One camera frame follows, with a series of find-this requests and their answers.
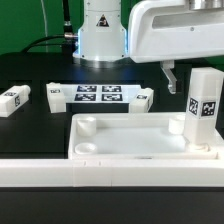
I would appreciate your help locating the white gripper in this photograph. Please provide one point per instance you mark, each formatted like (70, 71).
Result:
(167, 30)

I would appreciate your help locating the white desk top tray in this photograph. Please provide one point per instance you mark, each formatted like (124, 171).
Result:
(137, 136)

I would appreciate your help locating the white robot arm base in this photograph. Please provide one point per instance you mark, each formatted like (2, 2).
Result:
(102, 40)

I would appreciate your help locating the white tag mat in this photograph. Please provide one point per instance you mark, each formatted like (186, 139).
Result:
(93, 93)

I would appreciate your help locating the white front fence bar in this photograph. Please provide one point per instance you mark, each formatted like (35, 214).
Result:
(111, 173)

